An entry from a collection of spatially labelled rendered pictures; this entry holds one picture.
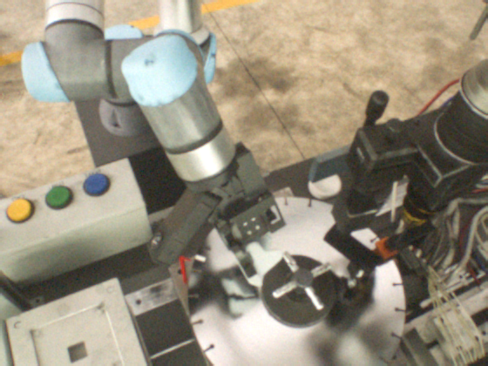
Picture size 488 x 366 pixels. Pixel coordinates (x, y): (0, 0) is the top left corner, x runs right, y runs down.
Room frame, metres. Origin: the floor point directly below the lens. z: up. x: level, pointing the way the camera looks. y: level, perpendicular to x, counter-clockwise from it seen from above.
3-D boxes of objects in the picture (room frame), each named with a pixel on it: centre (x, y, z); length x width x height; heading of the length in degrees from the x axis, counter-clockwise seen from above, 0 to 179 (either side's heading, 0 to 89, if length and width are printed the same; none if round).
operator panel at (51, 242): (0.39, 0.32, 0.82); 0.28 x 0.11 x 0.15; 119
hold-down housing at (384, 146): (0.31, -0.14, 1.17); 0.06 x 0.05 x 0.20; 110
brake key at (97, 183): (0.43, 0.27, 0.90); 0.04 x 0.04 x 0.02
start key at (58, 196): (0.40, 0.33, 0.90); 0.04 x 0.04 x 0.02
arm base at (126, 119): (0.74, 0.30, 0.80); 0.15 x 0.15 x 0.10
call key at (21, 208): (0.37, 0.39, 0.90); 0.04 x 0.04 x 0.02
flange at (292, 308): (0.25, -0.09, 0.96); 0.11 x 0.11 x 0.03
